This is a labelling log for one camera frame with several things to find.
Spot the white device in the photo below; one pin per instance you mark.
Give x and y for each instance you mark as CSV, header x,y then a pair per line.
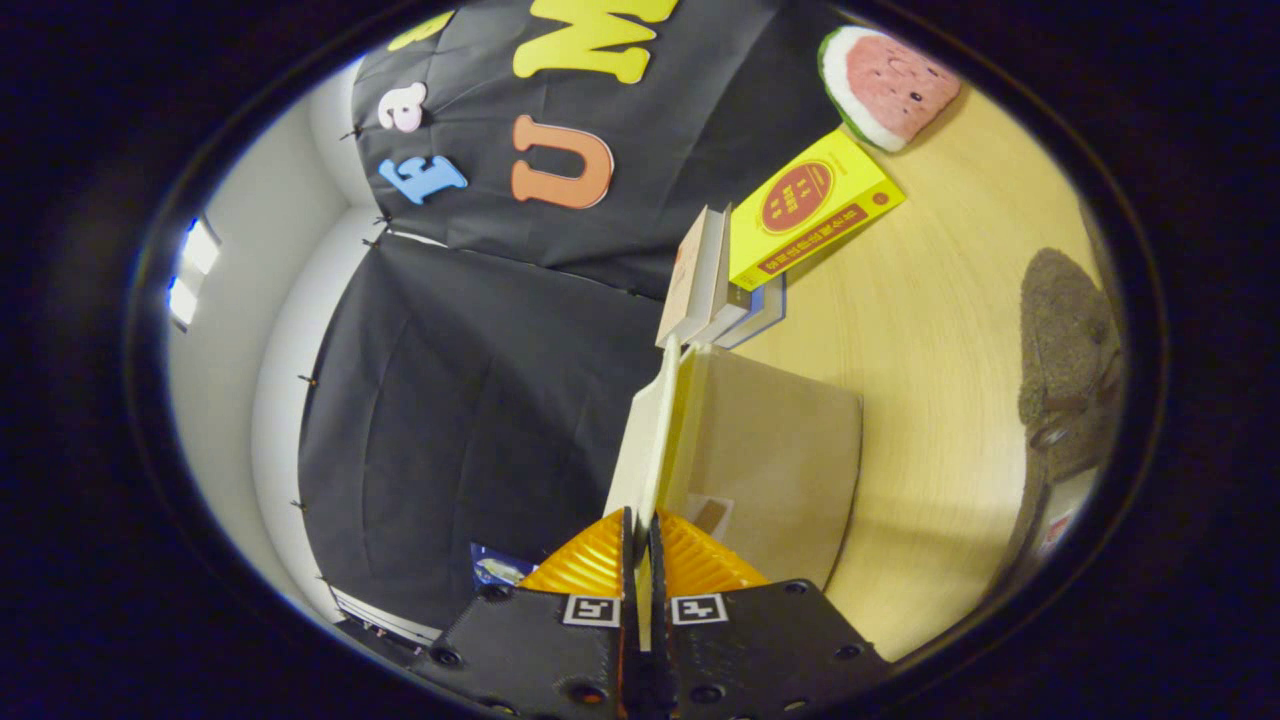
x,y
385,620

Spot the black backdrop cloth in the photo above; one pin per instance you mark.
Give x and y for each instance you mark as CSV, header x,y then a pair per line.
x,y
450,400

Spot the brown fuzzy shoe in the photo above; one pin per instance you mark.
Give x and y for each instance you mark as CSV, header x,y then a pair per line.
x,y
1065,340

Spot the blue book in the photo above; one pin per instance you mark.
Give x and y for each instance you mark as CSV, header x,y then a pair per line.
x,y
768,315

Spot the yellow book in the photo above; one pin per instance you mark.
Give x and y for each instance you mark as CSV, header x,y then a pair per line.
x,y
810,205

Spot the white book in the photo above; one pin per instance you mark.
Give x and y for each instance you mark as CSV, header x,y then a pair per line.
x,y
722,310

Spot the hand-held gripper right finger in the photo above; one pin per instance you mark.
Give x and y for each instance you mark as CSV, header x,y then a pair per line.
x,y
760,650

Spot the beige fabric storage box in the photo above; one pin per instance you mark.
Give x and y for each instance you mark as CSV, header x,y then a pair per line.
x,y
770,450

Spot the beige book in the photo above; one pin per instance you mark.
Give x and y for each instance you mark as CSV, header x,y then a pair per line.
x,y
685,280

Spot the watermelon slice plush toy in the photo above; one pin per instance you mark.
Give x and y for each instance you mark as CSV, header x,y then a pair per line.
x,y
890,85

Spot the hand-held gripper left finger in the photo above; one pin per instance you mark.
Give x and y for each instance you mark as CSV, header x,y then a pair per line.
x,y
540,650

